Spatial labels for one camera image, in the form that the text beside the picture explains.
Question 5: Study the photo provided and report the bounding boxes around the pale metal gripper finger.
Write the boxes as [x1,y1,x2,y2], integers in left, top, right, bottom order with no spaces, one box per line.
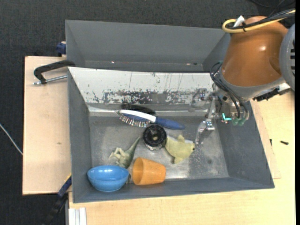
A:
[198,120,216,143]
[195,121,207,145]

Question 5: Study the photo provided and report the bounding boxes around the black ribbed round cap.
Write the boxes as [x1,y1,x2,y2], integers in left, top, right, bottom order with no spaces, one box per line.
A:
[143,124,168,151]

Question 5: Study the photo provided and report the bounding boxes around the blue and white hairbrush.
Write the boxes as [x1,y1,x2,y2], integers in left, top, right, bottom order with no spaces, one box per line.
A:
[116,104,186,130]

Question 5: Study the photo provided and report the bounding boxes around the orange plastic cup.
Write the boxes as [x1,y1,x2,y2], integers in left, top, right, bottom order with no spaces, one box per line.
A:
[131,157,167,186]

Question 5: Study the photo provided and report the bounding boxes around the green toy dinosaur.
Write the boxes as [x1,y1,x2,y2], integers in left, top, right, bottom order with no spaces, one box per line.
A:
[108,136,142,169]

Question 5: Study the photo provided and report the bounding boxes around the grey metal bin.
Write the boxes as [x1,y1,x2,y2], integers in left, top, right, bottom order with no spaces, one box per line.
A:
[65,19,275,203]

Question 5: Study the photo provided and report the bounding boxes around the blue bowl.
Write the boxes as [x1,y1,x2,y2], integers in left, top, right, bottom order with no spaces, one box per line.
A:
[87,165,130,193]

